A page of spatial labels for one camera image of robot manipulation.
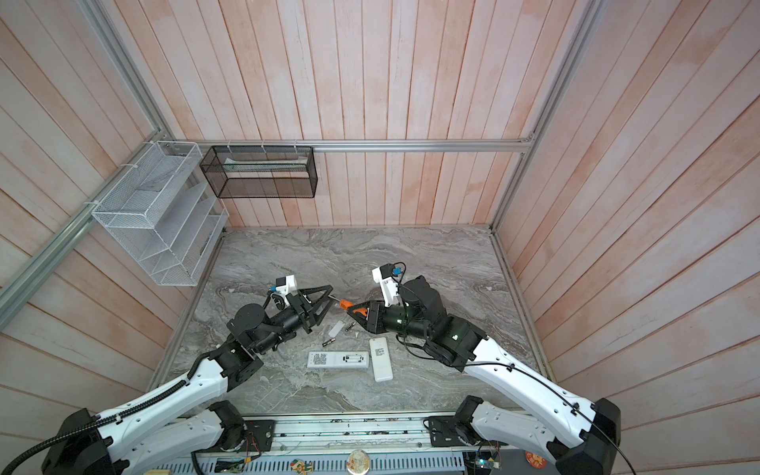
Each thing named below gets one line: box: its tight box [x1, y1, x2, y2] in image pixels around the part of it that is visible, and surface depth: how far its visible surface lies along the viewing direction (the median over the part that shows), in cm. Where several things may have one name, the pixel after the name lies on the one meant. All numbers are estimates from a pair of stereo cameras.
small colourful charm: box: [289, 458, 313, 475], surface depth 71 cm
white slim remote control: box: [306, 350, 371, 369], surface depth 86 cm
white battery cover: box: [328, 320, 346, 338], surface depth 94 cm
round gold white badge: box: [346, 449, 372, 475], surface depth 71 cm
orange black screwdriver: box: [327, 294, 369, 317], surface depth 67 cm
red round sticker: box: [524, 451, 548, 470], surface depth 71 cm
